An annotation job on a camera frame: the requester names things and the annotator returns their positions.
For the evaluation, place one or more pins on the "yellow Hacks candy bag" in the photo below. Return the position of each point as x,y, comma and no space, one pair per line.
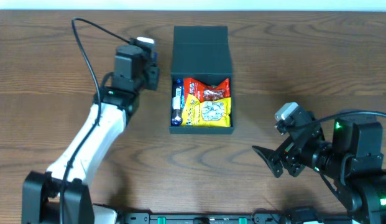
215,113

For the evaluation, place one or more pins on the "dark blue chocolate bar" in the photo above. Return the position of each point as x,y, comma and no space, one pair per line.
176,118

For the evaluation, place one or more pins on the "blue Oreo cookie pack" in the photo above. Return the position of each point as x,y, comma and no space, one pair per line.
178,95

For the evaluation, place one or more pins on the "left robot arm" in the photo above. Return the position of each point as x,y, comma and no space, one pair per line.
62,193

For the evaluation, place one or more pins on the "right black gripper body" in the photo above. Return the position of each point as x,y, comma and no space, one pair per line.
286,157

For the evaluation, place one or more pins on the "dark green open box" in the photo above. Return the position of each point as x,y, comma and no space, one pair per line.
202,53

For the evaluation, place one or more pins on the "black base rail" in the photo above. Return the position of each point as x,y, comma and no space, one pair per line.
257,218

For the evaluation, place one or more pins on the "blue Eclipse mints box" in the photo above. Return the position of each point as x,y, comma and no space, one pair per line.
154,56

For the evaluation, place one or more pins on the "red Hacks candy bag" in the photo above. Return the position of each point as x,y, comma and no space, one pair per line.
206,92

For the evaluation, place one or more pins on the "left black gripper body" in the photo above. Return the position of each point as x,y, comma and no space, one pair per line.
152,73

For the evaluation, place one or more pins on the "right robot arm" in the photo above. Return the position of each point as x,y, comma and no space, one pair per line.
343,148

